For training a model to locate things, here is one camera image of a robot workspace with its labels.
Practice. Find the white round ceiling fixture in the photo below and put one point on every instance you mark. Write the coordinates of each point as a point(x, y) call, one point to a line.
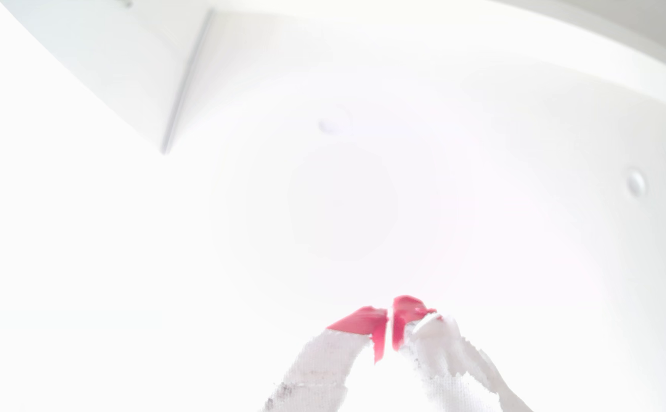
point(635, 183)

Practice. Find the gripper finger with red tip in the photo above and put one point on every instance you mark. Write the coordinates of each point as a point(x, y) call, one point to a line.
point(333, 360)
point(441, 360)

